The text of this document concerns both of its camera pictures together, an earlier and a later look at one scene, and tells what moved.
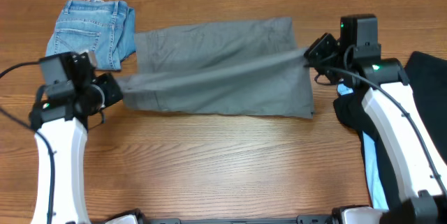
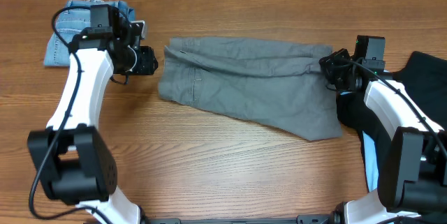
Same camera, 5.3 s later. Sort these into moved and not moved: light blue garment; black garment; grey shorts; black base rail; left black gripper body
Moved: grey shorts; left black gripper body
Not moved: light blue garment; black garment; black base rail
